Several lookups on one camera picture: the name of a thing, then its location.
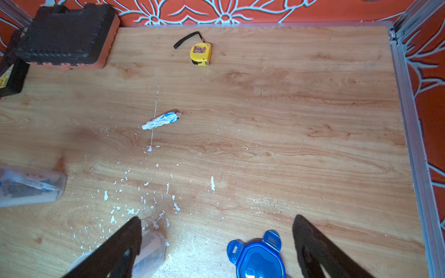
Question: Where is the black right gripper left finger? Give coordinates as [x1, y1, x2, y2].
[65, 217, 142, 278]

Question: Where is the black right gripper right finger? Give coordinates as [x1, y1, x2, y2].
[292, 214, 372, 278]

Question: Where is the clear plastic container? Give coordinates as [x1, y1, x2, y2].
[1, 166, 66, 207]
[67, 231, 166, 278]

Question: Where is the blue lid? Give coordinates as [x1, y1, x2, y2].
[227, 230, 286, 278]

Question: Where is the white blue toothpaste tube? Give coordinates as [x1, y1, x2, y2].
[142, 111, 182, 130]

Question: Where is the black box yellow label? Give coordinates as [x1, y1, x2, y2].
[1, 57, 30, 98]

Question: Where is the yellow tape measure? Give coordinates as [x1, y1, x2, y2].
[173, 31, 212, 66]

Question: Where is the black tool case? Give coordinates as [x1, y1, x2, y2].
[15, 3, 121, 69]

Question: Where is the aluminium frame post right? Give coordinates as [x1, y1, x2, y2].
[391, 1, 445, 278]

